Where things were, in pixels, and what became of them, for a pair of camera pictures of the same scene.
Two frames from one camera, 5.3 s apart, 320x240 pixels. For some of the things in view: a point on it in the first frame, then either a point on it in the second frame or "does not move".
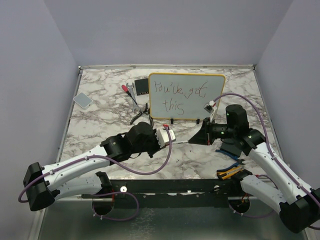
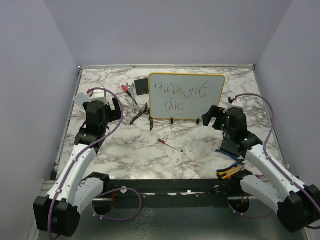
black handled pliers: x=146 y=111 does not move
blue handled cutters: x=239 y=162 does not move
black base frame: x=175 y=193 does not move
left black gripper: x=158 y=148 to x=116 y=114
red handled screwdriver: x=126 y=89 does not move
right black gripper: x=204 y=136 to x=215 y=111
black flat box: x=230 y=146 does not move
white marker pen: x=182 y=141 to x=170 y=145
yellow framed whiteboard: x=183 y=96 does not move
